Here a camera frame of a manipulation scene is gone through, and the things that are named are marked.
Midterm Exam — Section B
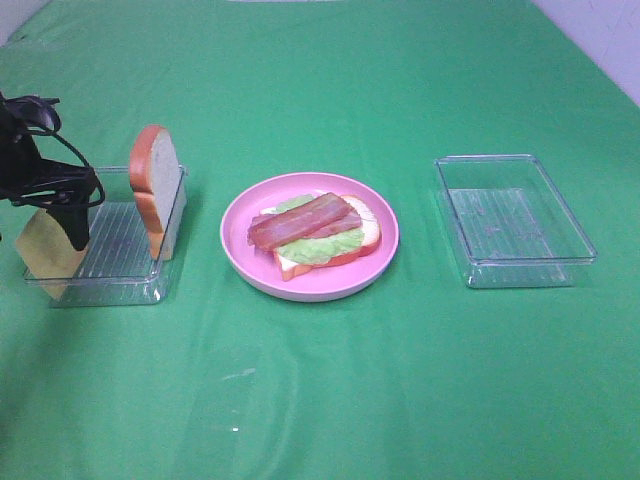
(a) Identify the right clear plastic tray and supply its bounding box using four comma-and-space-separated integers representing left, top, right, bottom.
434, 154, 597, 289

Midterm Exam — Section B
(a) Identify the pink round plate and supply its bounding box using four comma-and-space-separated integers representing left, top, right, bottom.
220, 172, 400, 302

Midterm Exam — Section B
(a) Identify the left clear plastic tray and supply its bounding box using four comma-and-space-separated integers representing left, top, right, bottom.
23, 166, 187, 308

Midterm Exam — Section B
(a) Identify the bacon strip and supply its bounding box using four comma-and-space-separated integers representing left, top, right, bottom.
247, 192, 352, 251
249, 212, 362, 249

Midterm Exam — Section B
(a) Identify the clear plastic tray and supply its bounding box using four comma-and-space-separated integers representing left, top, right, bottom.
23, 166, 187, 308
434, 154, 597, 289

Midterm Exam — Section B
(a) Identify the green tablecloth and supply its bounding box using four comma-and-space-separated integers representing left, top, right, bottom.
1, 1, 639, 479

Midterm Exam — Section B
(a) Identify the yellow cheese slice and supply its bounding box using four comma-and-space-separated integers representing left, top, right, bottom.
15, 209, 89, 301

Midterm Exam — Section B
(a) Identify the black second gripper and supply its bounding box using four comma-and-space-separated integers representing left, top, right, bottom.
1, 131, 98, 251

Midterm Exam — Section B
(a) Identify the bread slice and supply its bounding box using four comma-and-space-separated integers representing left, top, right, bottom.
129, 124, 186, 261
247, 192, 382, 281

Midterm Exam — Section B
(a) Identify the green lettuce leaf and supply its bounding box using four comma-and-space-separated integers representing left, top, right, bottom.
273, 195, 381, 276

